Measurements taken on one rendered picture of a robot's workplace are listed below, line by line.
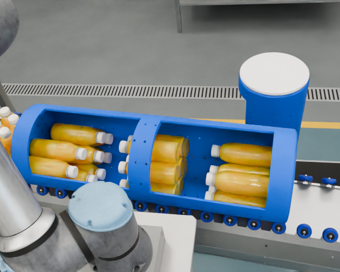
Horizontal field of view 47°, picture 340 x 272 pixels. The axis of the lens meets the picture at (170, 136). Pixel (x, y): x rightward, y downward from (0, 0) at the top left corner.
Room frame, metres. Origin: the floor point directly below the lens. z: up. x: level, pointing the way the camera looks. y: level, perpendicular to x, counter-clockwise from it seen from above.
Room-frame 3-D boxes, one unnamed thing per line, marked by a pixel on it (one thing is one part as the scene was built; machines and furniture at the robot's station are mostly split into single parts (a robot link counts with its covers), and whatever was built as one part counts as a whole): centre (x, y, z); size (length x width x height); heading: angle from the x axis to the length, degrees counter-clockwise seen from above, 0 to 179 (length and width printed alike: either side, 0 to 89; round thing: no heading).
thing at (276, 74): (1.26, -0.46, 1.03); 0.28 x 0.28 x 0.01
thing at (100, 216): (0.45, 0.16, 1.38); 0.13 x 0.12 x 0.14; 119
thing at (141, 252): (0.46, 0.16, 1.27); 0.15 x 0.15 x 0.10
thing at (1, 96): (1.49, 0.75, 0.55); 0.04 x 0.04 x 1.10; 69
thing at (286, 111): (1.26, -0.46, 0.59); 0.28 x 0.28 x 0.88
